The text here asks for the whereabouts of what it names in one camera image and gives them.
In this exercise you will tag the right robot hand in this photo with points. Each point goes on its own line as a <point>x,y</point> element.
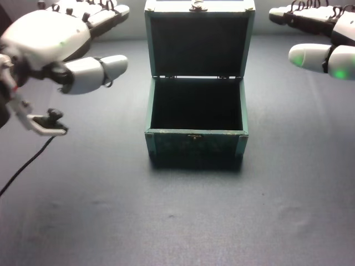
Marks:
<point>313,56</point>

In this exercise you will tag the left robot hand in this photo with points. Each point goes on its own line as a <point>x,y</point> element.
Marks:
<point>47,38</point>

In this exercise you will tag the teal wooden chest box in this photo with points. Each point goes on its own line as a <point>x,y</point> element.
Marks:
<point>194,149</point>

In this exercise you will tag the grey table cloth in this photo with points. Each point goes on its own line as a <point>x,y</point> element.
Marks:
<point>177,216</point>

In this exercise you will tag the wrist camera on white bracket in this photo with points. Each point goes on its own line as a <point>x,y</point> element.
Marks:
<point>45,124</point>

